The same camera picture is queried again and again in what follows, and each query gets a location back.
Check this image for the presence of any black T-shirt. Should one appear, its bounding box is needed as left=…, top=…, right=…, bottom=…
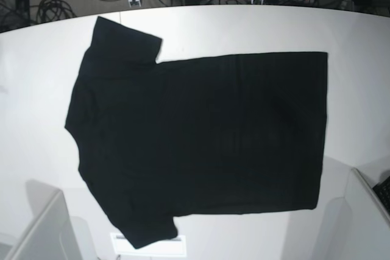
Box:
left=65, top=17, right=328, bottom=249

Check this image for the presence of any black keyboard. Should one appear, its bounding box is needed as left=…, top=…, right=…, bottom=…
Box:
left=373, top=177, right=390, bottom=212

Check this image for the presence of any white partition left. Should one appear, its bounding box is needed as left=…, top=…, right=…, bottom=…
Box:
left=1, top=180, right=99, bottom=259

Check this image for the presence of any white partition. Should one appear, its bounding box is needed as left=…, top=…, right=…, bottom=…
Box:
left=312, top=169, right=389, bottom=260
left=1, top=180, right=99, bottom=259

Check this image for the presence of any white partition right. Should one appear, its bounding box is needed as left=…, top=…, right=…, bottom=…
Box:
left=312, top=169, right=389, bottom=260

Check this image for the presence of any black coiled floor cable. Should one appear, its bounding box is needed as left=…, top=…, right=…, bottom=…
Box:
left=35, top=0, right=76, bottom=25

